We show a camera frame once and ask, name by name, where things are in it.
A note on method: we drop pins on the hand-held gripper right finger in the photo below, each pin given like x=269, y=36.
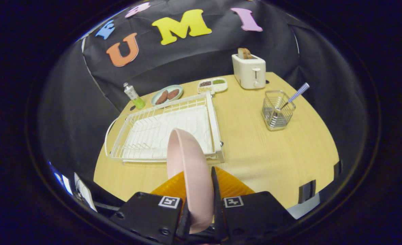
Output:
x=252, y=214

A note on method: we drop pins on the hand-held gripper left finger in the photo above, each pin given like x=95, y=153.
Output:
x=146, y=214

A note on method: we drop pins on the pink plate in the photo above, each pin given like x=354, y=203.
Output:
x=190, y=170

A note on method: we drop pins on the pale green plate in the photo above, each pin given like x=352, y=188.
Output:
x=173, y=87

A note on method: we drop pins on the black table edge clamp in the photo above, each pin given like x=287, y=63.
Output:
x=306, y=191

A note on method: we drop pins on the white paper sheet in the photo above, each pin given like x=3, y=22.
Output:
x=84, y=192

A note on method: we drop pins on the brown sausage patty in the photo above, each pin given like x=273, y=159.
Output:
x=161, y=97
x=173, y=94

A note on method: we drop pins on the clear bottle with green liquid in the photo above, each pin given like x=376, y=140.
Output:
x=133, y=93

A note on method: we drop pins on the white divided condiment tray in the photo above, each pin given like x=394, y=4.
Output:
x=218, y=87

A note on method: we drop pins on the white toaster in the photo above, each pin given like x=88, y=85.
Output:
x=248, y=73

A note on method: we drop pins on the black backdrop cloth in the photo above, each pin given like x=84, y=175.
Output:
x=194, y=61

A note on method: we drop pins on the brown bread slice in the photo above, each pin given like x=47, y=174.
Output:
x=244, y=53

